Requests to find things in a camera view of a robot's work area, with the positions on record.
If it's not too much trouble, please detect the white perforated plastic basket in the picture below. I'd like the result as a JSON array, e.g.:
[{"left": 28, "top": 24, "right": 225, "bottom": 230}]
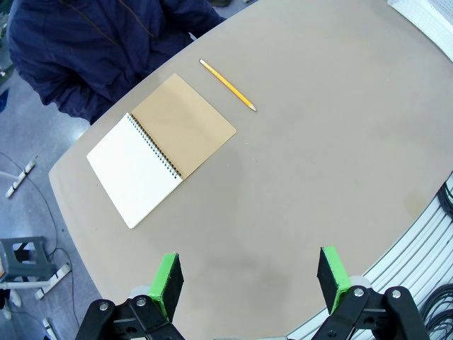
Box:
[{"left": 386, "top": 0, "right": 453, "bottom": 61}]

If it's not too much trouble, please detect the grey plastic step stool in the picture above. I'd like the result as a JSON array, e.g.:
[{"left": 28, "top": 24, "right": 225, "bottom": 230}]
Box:
[{"left": 0, "top": 236, "right": 55, "bottom": 281}]

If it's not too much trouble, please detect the person in navy jacket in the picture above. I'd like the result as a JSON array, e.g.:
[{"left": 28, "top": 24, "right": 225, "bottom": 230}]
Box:
[{"left": 6, "top": 0, "right": 227, "bottom": 125}]

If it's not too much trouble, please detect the ribbed aluminium base rail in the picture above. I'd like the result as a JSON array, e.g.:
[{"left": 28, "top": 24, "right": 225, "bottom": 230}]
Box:
[{"left": 286, "top": 176, "right": 453, "bottom": 340}]

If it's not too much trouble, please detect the yellow pencil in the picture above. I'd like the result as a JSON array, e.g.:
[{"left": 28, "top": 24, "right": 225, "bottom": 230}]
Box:
[{"left": 198, "top": 58, "right": 257, "bottom": 113}]

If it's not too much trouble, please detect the white notepad paper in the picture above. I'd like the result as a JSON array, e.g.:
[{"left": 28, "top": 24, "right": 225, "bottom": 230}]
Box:
[{"left": 86, "top": 73, "right": 237, "bottom": 230}]

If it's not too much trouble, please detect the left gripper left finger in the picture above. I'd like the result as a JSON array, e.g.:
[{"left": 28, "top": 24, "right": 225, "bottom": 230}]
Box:
[{"left": 76, "top": 251, "right": 185, "bottom": 340}]

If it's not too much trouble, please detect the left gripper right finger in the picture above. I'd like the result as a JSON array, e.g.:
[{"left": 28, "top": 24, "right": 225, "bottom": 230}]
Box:
[{"left": 311, "top": 246, "right": 425, "bottom": 340}]

